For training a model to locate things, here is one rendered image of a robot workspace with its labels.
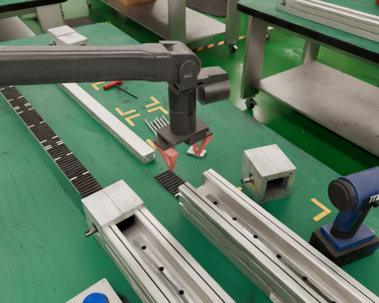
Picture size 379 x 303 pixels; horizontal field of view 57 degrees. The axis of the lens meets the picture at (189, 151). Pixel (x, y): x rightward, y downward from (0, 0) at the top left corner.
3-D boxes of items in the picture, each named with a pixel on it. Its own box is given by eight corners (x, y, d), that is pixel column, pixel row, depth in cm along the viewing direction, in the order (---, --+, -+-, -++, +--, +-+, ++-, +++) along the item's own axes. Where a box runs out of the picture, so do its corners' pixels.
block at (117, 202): (79, 234, 78) (70, 205, 72) (127, 207, 84) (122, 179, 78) (97, 261, 72) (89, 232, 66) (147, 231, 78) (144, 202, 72)
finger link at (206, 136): (213, 159, 83) (214, 126, 77) (189, 171, 80) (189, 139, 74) (195, 145, 87) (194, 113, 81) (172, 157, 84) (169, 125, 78)
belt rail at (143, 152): (26, 55, 155) (24, 49, 153) (35, 53, 157) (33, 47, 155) (144, 164, 96) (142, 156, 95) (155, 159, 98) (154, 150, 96)
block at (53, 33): (47, 51, 159) (41, 30, 153) (70, 45, 164) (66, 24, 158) (55, 58, 153) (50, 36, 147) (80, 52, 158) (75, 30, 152)
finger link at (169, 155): (197, 168, 80) (196, 135, 75) (172, 181, 77) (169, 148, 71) (178, 153, 85) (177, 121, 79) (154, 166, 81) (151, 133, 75)
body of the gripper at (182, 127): (210, 132, 77) (210, 104, 73) (173, 151, 73) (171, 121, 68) (191, 120, 81) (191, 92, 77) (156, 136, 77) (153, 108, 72)
